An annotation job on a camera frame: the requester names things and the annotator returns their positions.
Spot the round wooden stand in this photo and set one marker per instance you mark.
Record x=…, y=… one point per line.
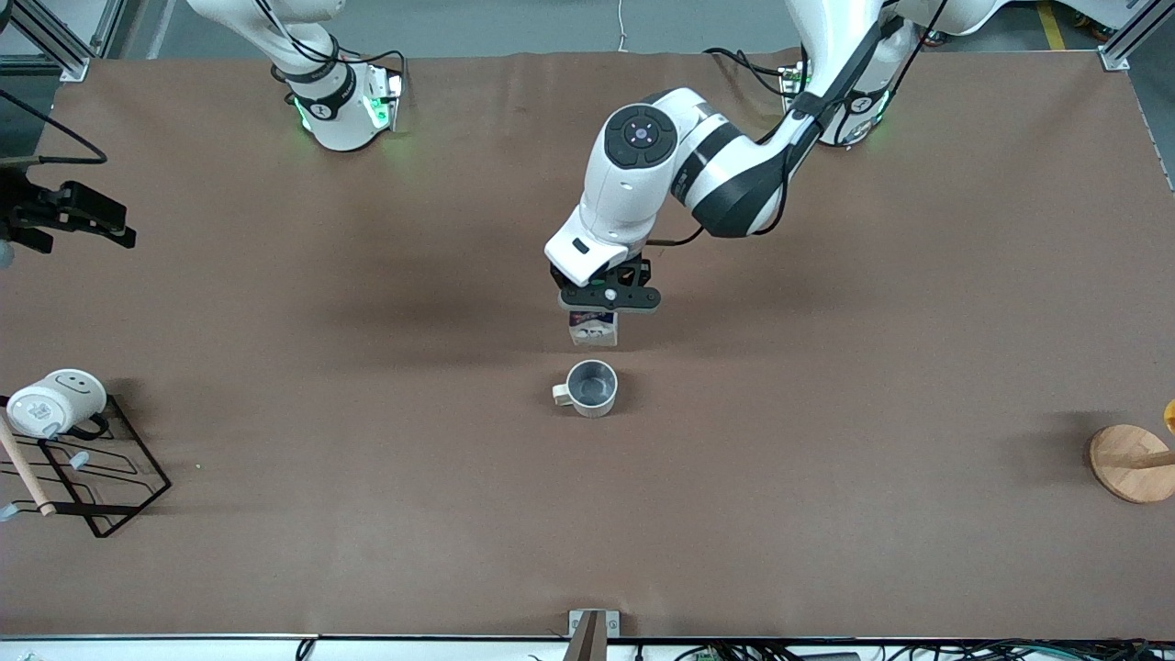
x=1129, y=473

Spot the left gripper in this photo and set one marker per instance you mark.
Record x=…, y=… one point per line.
x=643, y=270

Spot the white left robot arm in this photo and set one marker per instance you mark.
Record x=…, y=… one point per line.
x=643, y=174

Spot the grey ceramic cup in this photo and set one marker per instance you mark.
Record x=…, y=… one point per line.
x=592, y=386

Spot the brown table cover sheet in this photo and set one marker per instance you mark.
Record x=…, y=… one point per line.
x=587, y=514

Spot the white smiley face mug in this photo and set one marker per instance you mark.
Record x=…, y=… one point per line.
x=50, y=399

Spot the wooden rod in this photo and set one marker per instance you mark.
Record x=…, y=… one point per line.
x=23, y=473

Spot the blue white milk carton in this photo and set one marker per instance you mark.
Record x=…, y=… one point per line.
x=592, y=330

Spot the metal table bracket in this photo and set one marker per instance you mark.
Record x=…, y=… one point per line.
x=593, y=629

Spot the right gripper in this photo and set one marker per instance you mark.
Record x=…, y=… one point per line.
x=26, y=207

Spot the aluminium frame profile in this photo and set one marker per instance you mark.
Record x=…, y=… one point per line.
x=1124, y=46
x=64, y=50

